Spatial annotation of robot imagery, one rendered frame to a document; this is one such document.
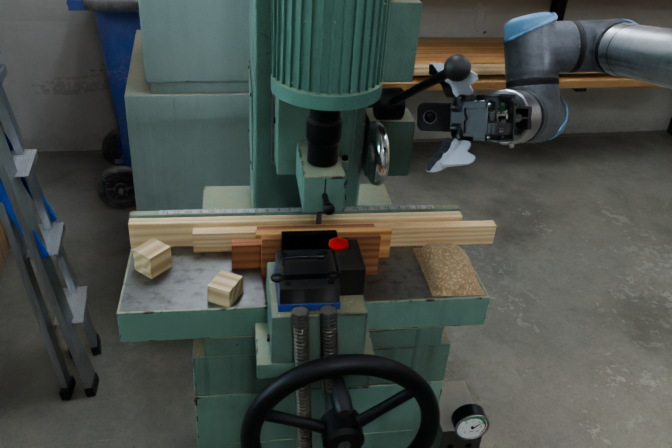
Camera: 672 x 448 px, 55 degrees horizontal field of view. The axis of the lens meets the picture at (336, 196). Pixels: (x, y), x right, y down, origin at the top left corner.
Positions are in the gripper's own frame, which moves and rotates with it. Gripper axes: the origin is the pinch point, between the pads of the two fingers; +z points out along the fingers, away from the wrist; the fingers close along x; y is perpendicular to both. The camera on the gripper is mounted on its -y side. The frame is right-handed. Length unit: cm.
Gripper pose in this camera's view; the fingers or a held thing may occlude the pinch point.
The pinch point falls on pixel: (424, 118)
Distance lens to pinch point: 94.1
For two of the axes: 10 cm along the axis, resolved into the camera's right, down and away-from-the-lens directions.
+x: -0.1, 9.9, 1.3
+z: -6.6, 0.9, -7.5
